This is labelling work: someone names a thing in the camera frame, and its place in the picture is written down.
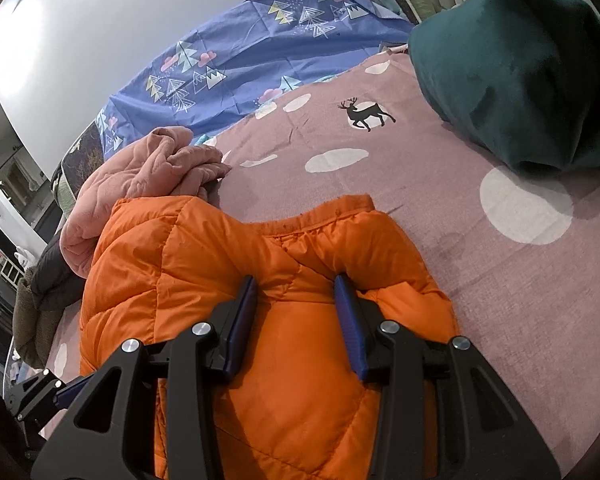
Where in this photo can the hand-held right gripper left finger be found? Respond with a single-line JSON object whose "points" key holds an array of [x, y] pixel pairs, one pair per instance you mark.
{"points": [[242, 320]]}

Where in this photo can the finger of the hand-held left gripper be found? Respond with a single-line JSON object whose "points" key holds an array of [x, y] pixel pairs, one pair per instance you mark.
{"points": [[30, 395]]}

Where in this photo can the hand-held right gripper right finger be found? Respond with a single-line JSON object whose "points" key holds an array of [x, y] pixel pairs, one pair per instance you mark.
{"points": [[352, 325]]}

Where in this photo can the orange puffer jacket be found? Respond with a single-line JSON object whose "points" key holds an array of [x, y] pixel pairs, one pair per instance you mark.
{"points": [[290, 405]]}

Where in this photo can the olive brown cloth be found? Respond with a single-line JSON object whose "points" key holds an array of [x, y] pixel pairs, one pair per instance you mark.
{"points": [[30, 330]]}

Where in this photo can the mauve deer-print bedsheet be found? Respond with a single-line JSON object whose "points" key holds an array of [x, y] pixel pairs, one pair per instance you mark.
{"points": [[430, 200]]}

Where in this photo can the pink fleece garment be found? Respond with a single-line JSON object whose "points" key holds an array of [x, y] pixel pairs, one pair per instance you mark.
{"points": [[130, 175]]}

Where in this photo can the dark printed quilt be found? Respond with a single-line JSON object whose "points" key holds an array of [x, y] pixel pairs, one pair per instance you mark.
{"points": [[80, 165]]}

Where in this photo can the blue tree-print sheet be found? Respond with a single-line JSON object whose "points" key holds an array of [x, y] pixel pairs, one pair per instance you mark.
{"points": [[260, 55]]}

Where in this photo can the dark teal pillow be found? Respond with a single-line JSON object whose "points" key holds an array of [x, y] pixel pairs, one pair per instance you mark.
{"points": [[510, 70]]}

